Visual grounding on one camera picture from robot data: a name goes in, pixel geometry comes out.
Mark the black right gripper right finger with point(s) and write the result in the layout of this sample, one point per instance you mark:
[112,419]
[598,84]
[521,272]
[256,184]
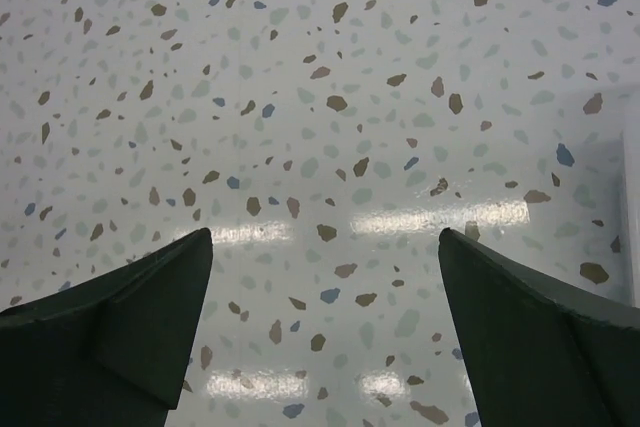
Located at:
[539,351]

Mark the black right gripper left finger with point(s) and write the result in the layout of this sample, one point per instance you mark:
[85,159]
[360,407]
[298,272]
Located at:
[112,351]

